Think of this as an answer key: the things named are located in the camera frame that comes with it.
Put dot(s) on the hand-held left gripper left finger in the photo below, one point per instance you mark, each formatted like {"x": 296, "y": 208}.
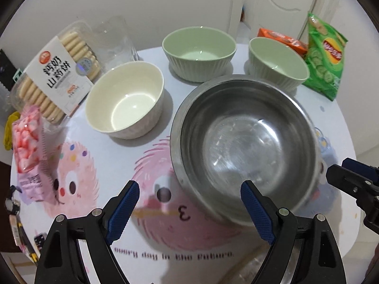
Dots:
{"x": 123, "y": 213}

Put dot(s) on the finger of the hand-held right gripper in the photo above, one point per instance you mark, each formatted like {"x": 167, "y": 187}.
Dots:
{"x": 361, "y": 167}
{"x": 345, "y": 177}

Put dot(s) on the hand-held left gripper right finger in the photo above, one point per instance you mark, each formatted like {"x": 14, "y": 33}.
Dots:
{"x": 257, "y": 213}

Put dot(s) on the stainless steel bowl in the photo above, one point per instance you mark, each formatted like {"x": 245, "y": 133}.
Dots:
{"x": 237, "y": 142}

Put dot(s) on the cream ribbed ceramic bowl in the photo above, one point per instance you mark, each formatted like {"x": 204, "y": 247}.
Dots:
{"x": 124, "y": 94}

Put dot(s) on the green ribbed ceramic bowl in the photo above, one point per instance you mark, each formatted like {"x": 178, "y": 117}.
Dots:
{"x": 275, "y": 62}
{"x": 198, "y": 65}

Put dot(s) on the yellow black utility knife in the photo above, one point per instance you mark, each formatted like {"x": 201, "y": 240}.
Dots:
{"x": 26, "y": 242}

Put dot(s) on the green chips bag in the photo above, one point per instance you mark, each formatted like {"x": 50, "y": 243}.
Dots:
{"x": 322, "y": 65}

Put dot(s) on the pink candy packet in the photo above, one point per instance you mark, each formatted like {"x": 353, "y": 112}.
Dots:
{"x": 28, "y": 142}

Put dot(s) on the yellow object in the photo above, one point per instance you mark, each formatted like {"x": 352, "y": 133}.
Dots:
{"x": 10, "y": 130}

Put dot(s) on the orange snack box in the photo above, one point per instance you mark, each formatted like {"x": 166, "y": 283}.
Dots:
{"x": 284, "y": 40}

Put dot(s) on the clear plastic biscuit box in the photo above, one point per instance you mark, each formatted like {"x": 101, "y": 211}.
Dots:
{"x": 59, "y": 68}

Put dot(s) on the clear plastic cup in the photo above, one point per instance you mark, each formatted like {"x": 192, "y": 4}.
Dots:
{"x": 118, "y": 41}

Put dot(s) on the white door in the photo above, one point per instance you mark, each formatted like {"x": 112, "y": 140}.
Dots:
{"x": 284, "y": 3}

